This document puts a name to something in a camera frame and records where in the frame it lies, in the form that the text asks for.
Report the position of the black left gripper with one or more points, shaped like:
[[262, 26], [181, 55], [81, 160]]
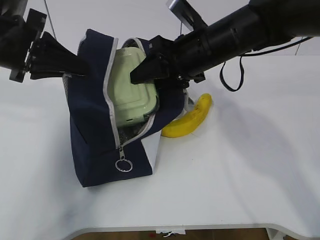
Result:
[[49, 59]]

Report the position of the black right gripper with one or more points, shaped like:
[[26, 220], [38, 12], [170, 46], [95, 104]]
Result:
[[162, 67]]

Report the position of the green lidded glass container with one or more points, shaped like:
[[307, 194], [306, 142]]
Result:
[[133, 103]]

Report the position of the yellow banana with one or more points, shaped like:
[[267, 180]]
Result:
[[191, 120]]

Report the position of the navy blue lunch bag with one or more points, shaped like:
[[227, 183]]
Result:
[[99, 156]]

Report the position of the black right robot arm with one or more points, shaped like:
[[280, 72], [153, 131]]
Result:
[[258, 28]]

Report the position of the white tape on table edge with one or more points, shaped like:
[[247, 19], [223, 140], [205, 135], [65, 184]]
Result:
[[170, 232]]

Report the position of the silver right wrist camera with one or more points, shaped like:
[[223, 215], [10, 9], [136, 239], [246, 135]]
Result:
[[189, 17]]

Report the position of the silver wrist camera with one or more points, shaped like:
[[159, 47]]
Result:
[[12, 7], [189, 17]]

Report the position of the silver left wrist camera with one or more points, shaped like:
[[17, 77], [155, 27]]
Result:
[[12, 7]]

